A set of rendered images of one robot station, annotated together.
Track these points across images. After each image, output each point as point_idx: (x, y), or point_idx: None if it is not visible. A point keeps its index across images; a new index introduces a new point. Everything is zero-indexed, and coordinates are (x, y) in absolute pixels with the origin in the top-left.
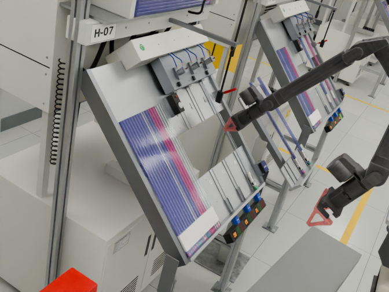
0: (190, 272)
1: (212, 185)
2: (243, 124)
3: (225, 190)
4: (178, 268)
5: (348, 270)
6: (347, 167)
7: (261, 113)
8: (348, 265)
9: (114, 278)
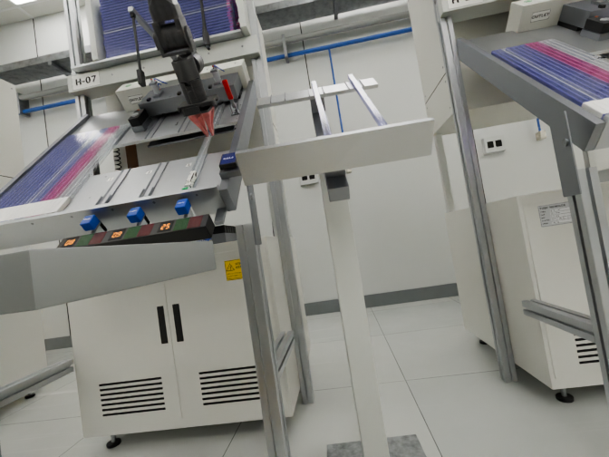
0: (296, 456)
1: (107, 182)
2: (188, 103)
3: (123, 189)
4: (292, 443)
5: None
6: None
7: (171, 63)
8: None
9: (97, 342)
